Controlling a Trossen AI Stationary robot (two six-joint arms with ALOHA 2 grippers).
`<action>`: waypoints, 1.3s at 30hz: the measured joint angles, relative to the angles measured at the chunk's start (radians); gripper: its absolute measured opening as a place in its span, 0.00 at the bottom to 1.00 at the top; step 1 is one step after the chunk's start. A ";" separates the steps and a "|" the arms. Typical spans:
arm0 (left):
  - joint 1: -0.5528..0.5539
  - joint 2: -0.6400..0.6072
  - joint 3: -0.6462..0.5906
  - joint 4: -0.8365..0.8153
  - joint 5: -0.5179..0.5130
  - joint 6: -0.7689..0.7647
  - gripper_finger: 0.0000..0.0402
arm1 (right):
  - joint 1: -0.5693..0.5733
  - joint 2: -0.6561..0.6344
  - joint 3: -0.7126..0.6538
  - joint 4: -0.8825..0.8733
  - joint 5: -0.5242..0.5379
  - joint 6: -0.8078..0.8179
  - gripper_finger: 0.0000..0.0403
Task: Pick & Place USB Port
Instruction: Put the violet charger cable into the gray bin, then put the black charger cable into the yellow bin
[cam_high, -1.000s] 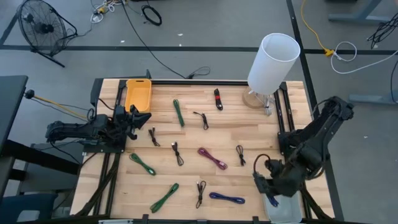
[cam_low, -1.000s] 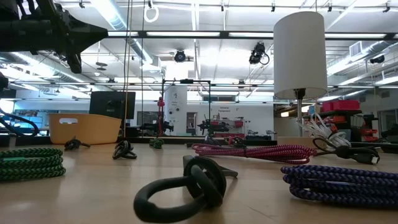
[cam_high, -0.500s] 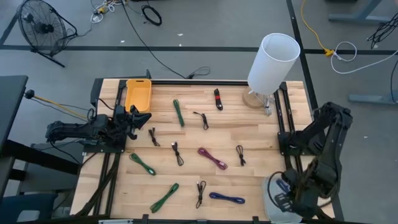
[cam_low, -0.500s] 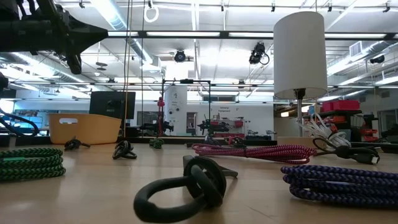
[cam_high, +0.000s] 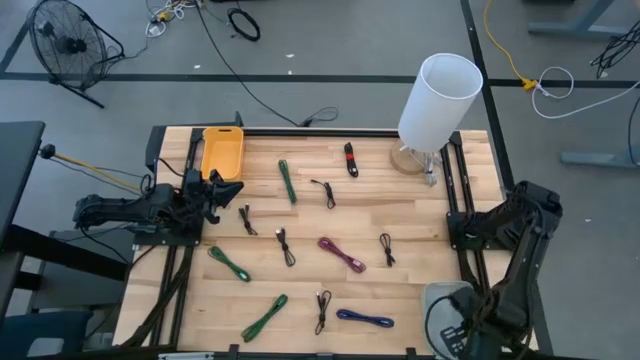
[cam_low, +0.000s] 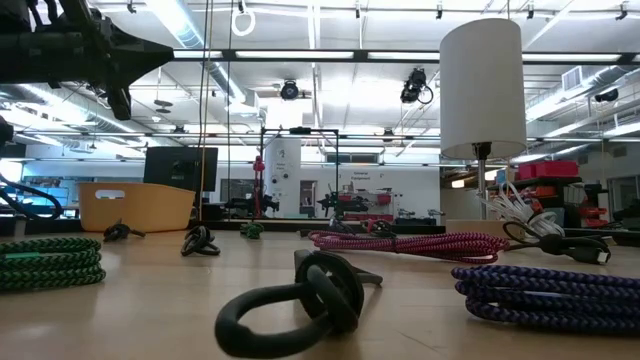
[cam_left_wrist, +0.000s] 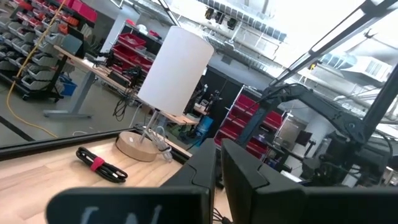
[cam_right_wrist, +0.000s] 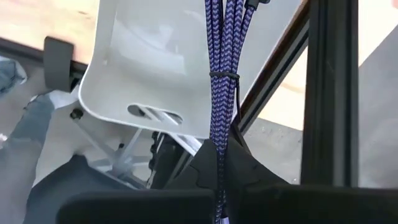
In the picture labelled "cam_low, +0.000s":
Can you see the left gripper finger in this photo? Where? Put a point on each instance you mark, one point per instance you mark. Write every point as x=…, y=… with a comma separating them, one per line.
x=142, y=62
x=140, y=46

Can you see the black background robot arm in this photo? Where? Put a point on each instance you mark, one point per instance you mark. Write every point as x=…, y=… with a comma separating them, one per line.
x=250, y=204
x=345, y=202

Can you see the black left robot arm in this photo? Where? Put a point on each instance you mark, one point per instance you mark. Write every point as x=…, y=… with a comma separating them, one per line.
x=40, y=57

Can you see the black monitor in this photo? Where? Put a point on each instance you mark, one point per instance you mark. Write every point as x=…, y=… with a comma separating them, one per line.
x=180, y=167

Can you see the yellow plastic bin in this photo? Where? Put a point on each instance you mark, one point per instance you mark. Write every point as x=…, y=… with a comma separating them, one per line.
x=150, y=210

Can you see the red stand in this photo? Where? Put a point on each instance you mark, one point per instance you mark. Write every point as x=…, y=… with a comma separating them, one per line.
x=258, y=167

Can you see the black overhead light bar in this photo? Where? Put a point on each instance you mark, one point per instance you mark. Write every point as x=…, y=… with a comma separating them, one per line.
x=360, y=56

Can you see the white shade table lamp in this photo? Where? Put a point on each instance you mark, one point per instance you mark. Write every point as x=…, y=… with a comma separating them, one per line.
x=482, y=90

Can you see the red storage bins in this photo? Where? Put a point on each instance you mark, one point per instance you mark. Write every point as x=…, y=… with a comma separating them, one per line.
x=550, y=169

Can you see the black shelf rack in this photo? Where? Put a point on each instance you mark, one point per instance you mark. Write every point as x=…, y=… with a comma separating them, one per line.
x=572, y=180

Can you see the silver ceiling duct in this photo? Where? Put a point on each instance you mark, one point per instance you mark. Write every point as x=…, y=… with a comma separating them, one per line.
x=187, y=35

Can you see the black ceiling camera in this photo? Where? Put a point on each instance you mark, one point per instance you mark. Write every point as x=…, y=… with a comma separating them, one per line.
x=606, y=95
x=412, y=87
x=289, y=91

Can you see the black background frame rig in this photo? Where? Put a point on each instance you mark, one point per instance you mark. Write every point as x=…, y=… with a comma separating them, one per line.
x=300, y=131

